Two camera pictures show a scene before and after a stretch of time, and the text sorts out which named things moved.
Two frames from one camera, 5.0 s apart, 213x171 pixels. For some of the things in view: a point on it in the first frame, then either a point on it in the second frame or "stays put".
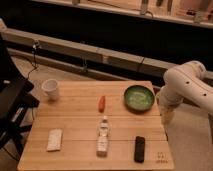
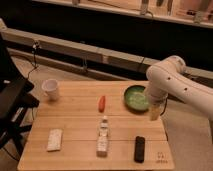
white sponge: [55, 137] stays put
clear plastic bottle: [102, 141] stays put
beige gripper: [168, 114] to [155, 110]
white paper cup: [50, 87] stays put
